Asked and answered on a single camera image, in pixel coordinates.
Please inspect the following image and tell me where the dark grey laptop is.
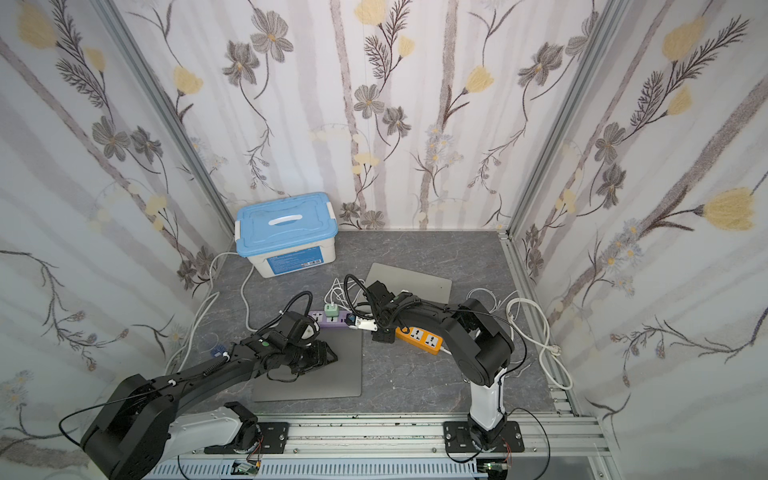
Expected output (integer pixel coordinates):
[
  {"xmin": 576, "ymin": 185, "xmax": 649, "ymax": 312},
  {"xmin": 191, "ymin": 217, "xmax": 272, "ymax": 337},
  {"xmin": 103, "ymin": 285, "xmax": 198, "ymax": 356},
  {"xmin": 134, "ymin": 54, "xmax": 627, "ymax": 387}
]
[{"xmin": 246, "ymin": 328, "xmax": 363, "ymax": 402}]

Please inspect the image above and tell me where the aluminium rail frame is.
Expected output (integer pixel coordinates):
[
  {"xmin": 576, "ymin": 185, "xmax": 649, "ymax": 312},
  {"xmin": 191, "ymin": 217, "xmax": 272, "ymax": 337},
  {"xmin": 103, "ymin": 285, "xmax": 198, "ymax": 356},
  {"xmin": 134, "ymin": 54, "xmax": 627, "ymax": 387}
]
[{"xmin": 148, "ymin": 409, "xmax": 621, "ymax": 479}]

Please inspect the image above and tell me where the orange power strip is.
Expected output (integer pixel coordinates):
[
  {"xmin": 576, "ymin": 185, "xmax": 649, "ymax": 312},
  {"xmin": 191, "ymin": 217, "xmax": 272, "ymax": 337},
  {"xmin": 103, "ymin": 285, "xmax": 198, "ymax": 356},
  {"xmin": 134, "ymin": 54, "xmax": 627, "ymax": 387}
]
[{"xmin": 395, "ymin": 327, "xmax": 443, "ymax": 355}]

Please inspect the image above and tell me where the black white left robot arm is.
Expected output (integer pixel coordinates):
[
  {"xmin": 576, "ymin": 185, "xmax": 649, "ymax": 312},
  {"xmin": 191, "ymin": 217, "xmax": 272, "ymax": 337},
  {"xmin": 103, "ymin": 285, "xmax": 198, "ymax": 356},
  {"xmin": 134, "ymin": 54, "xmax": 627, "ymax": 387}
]
[{"xmin": 62, "ymin": 291, "xmax": 337, "ymax": 479}]

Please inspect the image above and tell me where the white thick power cable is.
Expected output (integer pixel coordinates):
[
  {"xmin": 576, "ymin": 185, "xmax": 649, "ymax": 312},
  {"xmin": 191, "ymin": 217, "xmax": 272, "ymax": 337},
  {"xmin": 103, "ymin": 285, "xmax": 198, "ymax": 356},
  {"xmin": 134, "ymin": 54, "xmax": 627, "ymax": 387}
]
[{"xmin": 503, "ymin": 297, "xmax": 574, "ymax": 391}]

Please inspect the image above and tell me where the silver apple laptop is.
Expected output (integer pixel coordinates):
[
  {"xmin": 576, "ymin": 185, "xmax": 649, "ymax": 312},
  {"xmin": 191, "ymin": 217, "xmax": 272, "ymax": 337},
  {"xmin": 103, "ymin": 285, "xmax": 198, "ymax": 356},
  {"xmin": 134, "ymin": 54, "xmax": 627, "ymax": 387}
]
[{"xmin": 365, "ymin": 263, "xmax": 452, "ymax": 304}]

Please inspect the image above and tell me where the purple power strip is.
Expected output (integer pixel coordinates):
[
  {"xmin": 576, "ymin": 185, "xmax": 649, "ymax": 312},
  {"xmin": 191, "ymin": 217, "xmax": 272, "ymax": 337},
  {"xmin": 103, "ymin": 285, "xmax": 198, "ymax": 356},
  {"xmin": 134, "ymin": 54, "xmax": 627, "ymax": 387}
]
[{"xmin": 309, "ymin": 310, "xmax": 351, "ymax": 329}]

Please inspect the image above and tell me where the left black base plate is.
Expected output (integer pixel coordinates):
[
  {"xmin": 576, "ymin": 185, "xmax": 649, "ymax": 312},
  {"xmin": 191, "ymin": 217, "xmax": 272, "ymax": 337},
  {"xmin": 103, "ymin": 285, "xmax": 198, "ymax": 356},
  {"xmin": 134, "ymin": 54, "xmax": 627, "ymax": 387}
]
[{"xmin": 203, "ymin": 422, "xmax": 289, "ymax": 454}]

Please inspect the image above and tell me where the white cable left side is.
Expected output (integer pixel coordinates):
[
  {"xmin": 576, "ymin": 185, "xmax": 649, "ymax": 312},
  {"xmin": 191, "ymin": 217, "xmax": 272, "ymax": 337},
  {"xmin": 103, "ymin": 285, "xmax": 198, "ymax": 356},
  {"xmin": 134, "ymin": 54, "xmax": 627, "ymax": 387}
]
[{"xmin": 160, "ymin": 250, "xmax": 256, "ymax": 394}]

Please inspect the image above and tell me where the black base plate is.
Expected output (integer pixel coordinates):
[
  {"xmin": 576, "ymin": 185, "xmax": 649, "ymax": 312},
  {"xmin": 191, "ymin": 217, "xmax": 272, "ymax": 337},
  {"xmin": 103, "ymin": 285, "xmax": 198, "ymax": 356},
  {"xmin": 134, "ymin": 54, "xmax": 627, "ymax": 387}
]
[
  {"xmin": 203, "ymin": 422, "xmax": 289, "ymax": 454},
  {"xmin": 443, "ymin": 420, "xmax": 525, "ymax": 454}
]

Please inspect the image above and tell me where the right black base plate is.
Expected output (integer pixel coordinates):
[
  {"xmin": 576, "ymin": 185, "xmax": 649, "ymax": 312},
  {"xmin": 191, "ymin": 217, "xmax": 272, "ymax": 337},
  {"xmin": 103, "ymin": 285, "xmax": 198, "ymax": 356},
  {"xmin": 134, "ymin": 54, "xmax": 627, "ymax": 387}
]
[{"xmin": 443, "ymin": 420, "xmax": 525, "ymax": 454}]

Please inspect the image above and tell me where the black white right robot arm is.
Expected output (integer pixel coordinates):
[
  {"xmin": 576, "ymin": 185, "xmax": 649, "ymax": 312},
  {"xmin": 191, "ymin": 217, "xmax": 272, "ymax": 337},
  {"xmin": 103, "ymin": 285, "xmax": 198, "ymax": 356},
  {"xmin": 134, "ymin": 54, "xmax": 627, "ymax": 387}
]
[{"xmin": 341, "ymin": 274, "xmax": 515, "ymax": 453}]

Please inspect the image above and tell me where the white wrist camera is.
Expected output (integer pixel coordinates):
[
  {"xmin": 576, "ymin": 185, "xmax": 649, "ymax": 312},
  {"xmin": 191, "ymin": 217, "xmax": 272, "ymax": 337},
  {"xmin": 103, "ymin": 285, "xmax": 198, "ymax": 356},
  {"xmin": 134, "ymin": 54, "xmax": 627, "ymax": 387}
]
[
  {"xmin": 350, "ymin": 316, "xmax": 378, "ymax": 332},
  {"xmin": 299, "ymin": 319, "xmax": 320, "ymax": 344}
]

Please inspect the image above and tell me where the green usb charger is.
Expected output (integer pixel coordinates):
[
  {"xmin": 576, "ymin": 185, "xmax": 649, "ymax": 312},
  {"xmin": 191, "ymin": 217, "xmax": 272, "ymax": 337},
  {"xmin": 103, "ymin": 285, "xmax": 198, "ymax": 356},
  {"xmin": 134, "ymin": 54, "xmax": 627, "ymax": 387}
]
[{"xmin": 324, "ymin": 303, "xmax": 339, "ymax": 318}]

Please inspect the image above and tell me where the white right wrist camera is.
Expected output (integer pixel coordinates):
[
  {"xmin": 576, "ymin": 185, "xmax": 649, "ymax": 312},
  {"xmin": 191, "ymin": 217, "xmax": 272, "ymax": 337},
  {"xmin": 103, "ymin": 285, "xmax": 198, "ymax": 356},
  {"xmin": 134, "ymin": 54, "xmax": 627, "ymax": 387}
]
[{"xmin": 350, "ymin": 316, "xmax": 378, "ymax": 332}]

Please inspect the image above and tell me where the blue lid storage box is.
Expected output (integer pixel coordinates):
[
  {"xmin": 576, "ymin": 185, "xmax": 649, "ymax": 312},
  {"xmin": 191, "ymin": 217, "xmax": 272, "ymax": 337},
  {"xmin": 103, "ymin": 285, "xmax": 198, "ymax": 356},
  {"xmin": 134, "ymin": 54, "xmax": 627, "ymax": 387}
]
[{"xmin": 234, "ymin": 192, "xmax": 339, "ymax": 279}]

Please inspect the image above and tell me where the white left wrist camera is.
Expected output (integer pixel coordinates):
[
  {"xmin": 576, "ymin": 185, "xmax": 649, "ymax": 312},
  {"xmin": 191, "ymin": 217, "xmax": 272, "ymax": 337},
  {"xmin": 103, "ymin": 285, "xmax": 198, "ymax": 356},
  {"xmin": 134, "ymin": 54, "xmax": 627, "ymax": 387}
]
[{"xmin": 299, "ymin": 319, "xmax": 320, "ymax": 344}]

